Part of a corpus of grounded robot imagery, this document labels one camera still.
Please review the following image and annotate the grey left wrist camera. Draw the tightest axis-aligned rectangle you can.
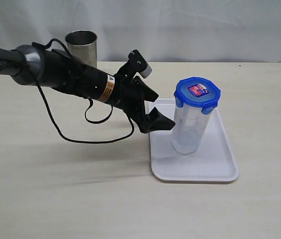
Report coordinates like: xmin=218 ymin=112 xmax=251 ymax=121
xmin=139 ymin=63 xmax=152 ymax=79

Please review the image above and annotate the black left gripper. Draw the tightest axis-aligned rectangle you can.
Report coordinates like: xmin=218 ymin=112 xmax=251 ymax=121
xmin=114 ymin=49 xmax=176 ymax=133

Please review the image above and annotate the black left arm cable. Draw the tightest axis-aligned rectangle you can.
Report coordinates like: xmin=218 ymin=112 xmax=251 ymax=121
xmin=0 ymin=38 xmax=135 ymax=144

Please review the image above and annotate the white rectangular plastic tray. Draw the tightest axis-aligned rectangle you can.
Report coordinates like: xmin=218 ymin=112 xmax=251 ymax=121
xmin=149 ymin=110 xmax=239 ymax=184

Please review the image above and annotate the stainless steel tumbler cup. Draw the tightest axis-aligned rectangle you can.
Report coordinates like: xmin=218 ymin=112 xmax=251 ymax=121
xmin=65 ymin=30 xmax=97 ymax=68

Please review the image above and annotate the clear plastic tall container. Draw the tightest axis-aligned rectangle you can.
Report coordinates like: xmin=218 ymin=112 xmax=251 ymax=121
xmin=172 ymin=99 xmax=213 ymax=155

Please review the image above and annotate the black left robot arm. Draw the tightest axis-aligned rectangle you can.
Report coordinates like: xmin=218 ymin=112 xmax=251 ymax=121
xmin=0 ymin=42 xmax=175 ymax=133

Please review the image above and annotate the blue plastic container lid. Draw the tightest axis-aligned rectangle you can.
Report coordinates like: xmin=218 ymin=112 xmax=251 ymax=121
xmin=174 ymin=77 xmax=221 ymax=115

